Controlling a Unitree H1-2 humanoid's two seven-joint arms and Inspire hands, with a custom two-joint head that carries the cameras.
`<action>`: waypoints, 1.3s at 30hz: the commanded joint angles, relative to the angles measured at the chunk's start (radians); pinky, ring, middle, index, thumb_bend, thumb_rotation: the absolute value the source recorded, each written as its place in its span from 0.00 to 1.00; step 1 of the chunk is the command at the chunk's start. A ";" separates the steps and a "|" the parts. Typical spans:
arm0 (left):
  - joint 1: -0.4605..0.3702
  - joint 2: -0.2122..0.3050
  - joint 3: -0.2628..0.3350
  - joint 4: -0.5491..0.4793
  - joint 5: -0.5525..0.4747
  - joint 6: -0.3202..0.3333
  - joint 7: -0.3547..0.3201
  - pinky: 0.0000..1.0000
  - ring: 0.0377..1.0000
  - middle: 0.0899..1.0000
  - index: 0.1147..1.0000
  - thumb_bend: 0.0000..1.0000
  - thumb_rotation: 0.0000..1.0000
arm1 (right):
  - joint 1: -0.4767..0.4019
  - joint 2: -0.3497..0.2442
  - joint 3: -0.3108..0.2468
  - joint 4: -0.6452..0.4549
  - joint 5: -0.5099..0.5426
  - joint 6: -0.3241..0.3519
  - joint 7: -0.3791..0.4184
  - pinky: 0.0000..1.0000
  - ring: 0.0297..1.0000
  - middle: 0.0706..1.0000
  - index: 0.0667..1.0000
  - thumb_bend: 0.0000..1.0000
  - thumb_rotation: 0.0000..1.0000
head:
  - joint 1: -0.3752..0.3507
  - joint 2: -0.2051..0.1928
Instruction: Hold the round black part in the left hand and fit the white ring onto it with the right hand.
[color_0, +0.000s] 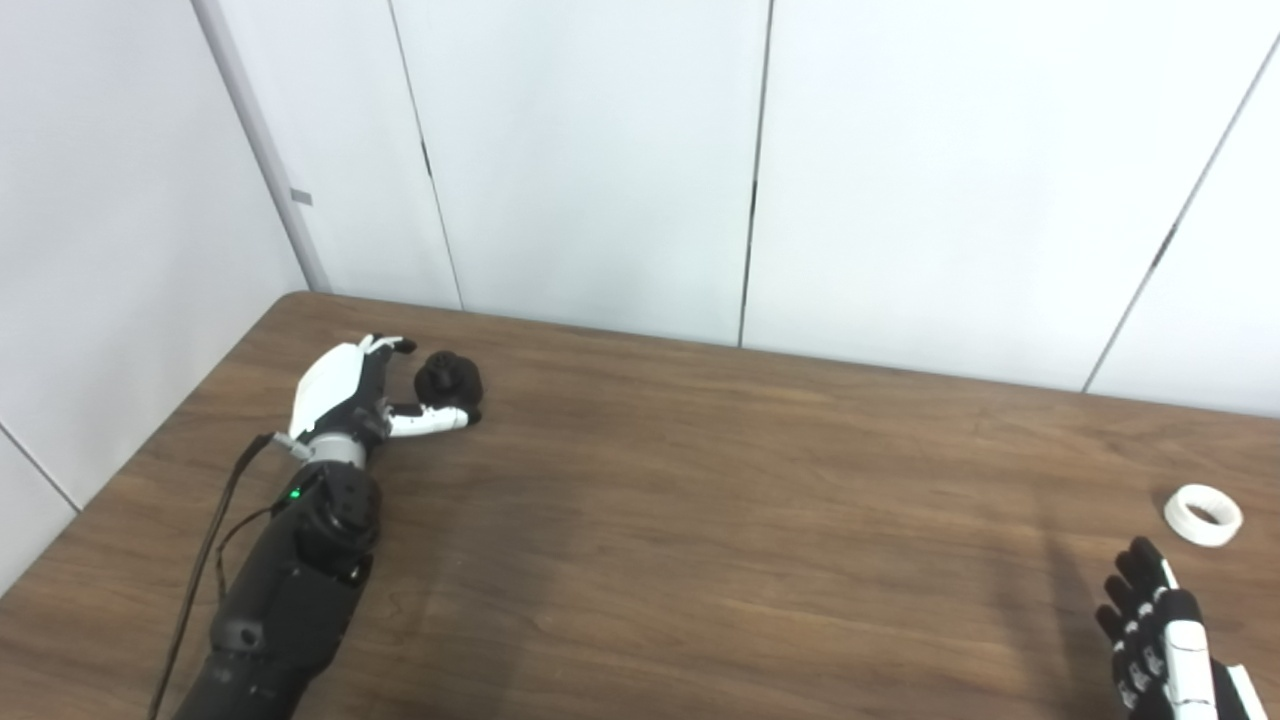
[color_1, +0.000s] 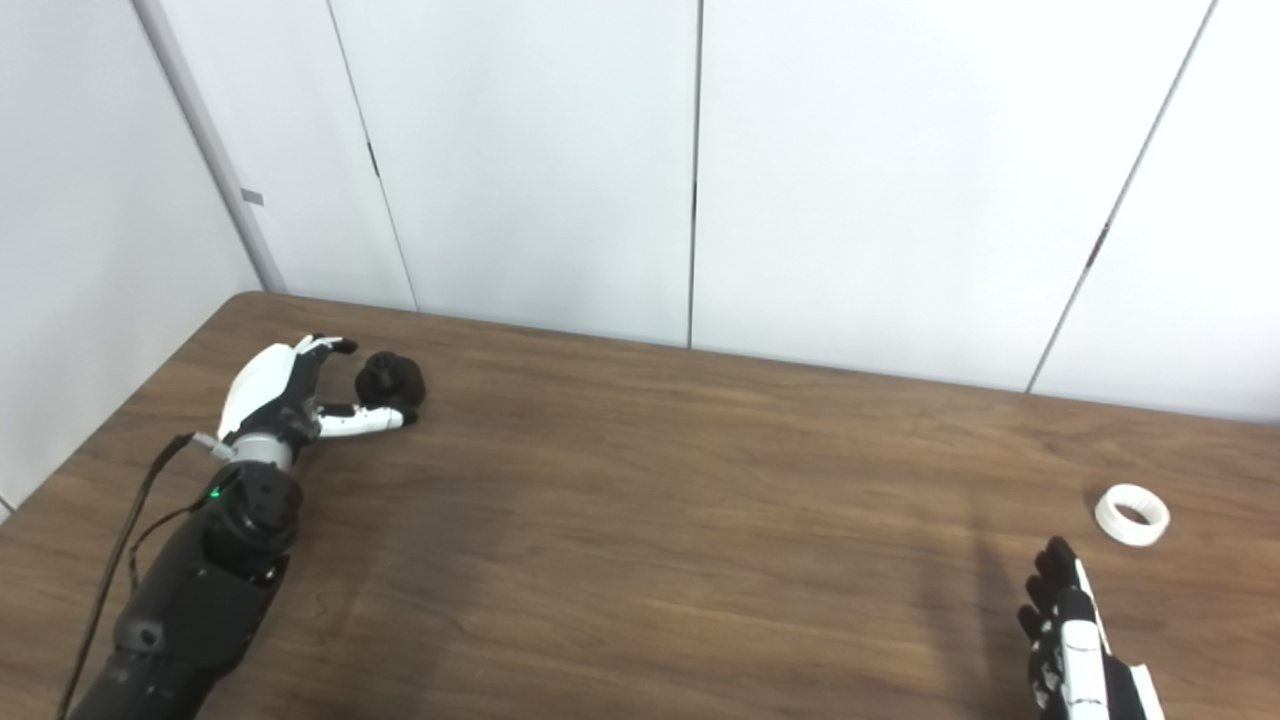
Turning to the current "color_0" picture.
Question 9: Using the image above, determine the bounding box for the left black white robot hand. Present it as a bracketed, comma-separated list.
[288, 335, 484, 448]

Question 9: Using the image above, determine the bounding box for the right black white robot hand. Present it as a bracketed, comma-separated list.
[1095, 537, 1271, 720]

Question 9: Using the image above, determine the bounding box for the round black plastic part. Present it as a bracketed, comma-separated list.
[414, 352, 484, 426]

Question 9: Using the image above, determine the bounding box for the white plastic ring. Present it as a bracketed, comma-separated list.
[1163, 484, 1244, 548]

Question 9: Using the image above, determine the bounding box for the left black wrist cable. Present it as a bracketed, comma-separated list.
[148, 432, 301, 720]

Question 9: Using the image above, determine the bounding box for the grey wall corner profile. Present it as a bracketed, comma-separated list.
[190, 0, 331, 293]

